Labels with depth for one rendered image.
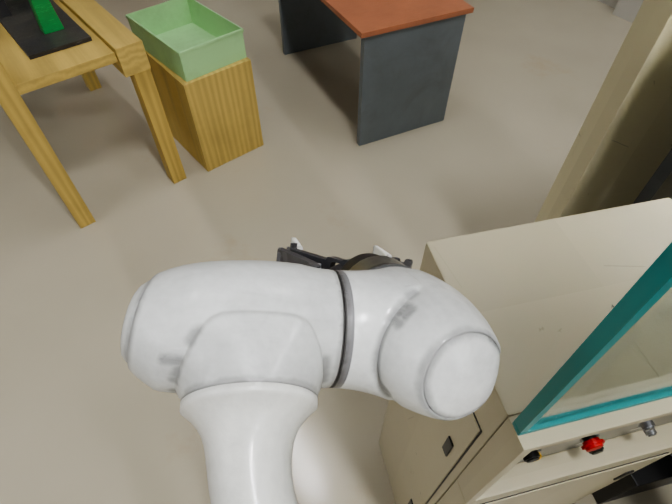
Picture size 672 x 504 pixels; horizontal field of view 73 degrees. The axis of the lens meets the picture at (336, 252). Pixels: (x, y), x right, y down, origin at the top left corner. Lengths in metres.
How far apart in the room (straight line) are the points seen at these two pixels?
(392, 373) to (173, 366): 0.16
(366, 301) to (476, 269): 0.54
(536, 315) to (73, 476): 1.87
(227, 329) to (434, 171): 2.77
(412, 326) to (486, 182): 2.72
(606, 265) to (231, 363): 0.79
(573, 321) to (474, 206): 2.04
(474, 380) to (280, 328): 0.15
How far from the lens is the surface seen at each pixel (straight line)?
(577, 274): 0.95
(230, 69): 2.85
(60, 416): 2.37
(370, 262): 0.49
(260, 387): 0.32
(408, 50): 2.99
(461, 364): 0.35
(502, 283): 0.88
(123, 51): 2.59
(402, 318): 0.35
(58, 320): 2.64
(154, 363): 0.35
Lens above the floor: 1.94
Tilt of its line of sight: 51 degrees down
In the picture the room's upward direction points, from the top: straight up
